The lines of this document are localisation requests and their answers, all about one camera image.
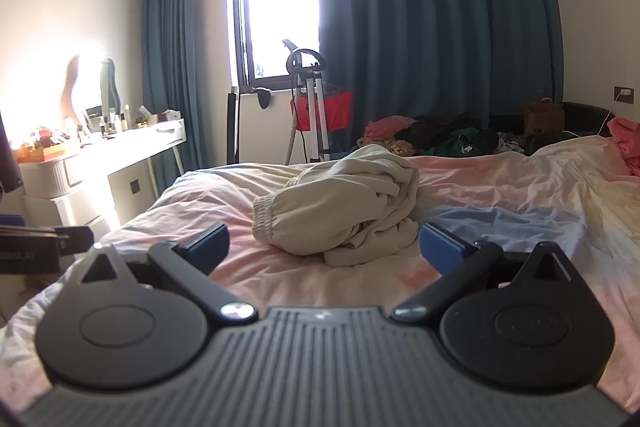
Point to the pink crumpled cloth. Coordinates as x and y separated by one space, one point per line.
387 127

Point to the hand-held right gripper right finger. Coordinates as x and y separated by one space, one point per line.
442 248

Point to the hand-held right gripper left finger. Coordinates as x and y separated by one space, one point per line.
210 243

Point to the black clothes heap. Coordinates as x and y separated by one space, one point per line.
440 124

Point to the white desk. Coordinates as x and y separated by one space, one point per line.
135 147

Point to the wooden tray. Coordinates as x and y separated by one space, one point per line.
42 151

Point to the tan patterned cloth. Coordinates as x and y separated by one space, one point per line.
400 148

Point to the cream sweatpants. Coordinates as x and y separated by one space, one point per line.
350 197

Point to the wall socket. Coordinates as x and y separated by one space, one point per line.
624 94

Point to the standing mirror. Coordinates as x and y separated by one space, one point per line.
111 87

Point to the row of cosmetic bottles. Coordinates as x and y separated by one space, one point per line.
117 122

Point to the pink garment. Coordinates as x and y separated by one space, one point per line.
627 137

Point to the narrow blue curtain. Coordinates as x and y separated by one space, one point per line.
190 32

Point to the black upright panel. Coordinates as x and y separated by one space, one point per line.
233 127

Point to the wide blue curtain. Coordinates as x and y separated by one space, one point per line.
425 7

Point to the black headboard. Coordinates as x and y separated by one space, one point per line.
580 117

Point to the red cloth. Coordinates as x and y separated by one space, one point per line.
335 109

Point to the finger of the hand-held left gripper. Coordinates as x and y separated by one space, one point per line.
75 241

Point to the white drawer unit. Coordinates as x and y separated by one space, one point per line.
50 177

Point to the bed with pastel sheet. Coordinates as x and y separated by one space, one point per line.
500 187

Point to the green garment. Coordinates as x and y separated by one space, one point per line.
457 142

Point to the white tissue box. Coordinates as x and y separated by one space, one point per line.
167 116

